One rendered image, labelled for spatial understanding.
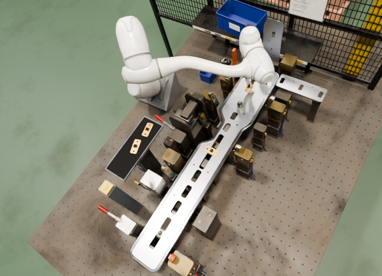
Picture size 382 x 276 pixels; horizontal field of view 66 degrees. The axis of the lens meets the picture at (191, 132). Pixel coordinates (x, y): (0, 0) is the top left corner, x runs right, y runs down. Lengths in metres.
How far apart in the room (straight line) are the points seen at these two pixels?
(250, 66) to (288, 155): 0.81
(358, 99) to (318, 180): 0.67
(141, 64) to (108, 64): 2.34
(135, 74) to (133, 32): 0.19
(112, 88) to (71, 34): 1.21
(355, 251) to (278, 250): 0.94
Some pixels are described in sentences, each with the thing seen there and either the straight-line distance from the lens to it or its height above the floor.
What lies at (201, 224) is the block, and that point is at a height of 1.03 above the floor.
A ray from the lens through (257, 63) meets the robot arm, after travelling 1.41.
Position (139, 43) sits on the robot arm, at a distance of 1.46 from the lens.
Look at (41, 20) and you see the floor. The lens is 4.96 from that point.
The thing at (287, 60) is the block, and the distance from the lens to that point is 1.96.
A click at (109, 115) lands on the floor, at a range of 3.33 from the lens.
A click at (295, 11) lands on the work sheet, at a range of 2.09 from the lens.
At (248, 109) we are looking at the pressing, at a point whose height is 1.00.
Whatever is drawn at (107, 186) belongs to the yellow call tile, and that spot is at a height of 1.16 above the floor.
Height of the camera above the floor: 2.55
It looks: 61 degrees down
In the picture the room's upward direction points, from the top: 21 degrees counter-clockwise
